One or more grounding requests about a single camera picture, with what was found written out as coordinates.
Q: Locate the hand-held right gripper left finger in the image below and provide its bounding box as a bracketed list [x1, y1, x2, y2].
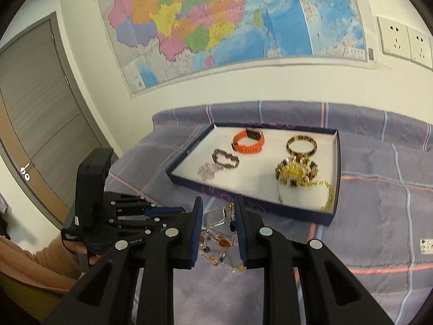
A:
[42, 196, 204, 325]

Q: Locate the dark red bead bracelet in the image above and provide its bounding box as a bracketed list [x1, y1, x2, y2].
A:
[212, 148, 240, 170]

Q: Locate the olive yellow cloth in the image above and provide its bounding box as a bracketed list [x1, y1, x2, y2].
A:
[0, 271, 68, 325]

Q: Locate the colourful wall map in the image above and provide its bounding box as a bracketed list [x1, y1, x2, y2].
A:
[98, 0, 376, 99]

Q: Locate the purple plaid bedsheet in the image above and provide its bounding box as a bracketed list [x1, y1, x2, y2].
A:
[101, 101, 433, 325]

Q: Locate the person's left forearm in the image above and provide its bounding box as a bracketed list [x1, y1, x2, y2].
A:
[0, 235, 102, 293]

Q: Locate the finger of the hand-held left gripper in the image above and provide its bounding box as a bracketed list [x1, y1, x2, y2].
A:
[110, 194, 186, 219]
[110, 217, 180, 242]

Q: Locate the shallow dark blue box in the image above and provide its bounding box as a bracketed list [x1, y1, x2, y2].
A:
[166, 122, 340, 226]

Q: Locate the amber bangle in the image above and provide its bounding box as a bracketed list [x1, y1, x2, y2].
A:
[286, 135, 317, 156]

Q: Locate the orange strap watch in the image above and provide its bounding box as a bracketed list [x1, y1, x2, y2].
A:
[232, 128, 265, 154]

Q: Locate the amber and crystal bead necklace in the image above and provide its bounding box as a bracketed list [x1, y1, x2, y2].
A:
[199, 203, 244, 273]

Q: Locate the grey door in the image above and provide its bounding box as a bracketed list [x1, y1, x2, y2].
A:
[0, 11, 120, 231]

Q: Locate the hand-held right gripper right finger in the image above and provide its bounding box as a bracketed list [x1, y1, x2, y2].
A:
[234, 194, 395, 325]

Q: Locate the mixed stone chip bracelet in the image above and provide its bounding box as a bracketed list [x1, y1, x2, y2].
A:
[275, 157, 319, 187]

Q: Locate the white wall socket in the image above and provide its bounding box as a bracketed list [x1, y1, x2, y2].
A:
[406, 26, 433, 69]
[377, 16, 411, 56]

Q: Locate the gold chain necklace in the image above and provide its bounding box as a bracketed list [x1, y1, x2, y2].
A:
[277, 176, 335, 212]

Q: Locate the yellow bead bracelet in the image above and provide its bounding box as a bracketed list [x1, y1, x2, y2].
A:
[282, 161, 310, 181]

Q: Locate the clear crystal bracelet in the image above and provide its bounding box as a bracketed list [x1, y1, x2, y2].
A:
[198, 162, 220, 181]

